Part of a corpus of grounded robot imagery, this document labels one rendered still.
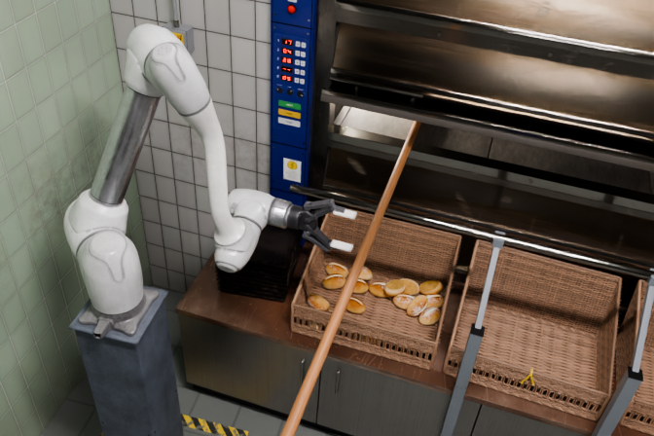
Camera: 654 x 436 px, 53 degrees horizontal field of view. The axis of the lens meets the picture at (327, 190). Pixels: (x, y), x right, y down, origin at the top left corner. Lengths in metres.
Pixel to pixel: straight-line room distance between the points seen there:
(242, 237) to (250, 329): 0.66
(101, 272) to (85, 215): 0.22
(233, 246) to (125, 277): 0.32
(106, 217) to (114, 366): 0.47
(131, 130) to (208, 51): 0.73
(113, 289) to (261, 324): 0.80
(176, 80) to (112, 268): 0.57
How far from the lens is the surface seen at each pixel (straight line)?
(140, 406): 2.33
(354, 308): 2.61
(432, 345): 2.43
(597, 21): 2.22
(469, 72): 2.31
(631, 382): 2.28
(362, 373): 2.56
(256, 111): 2.63
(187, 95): 1.76
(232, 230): 1.99
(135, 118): 1.94
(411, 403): 2.62
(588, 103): 2.33
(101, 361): 2.22
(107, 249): 1.94
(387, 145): 2.51
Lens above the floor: 2.56
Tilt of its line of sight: 38 degrees down
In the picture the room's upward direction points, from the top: 4 degrees clockwise
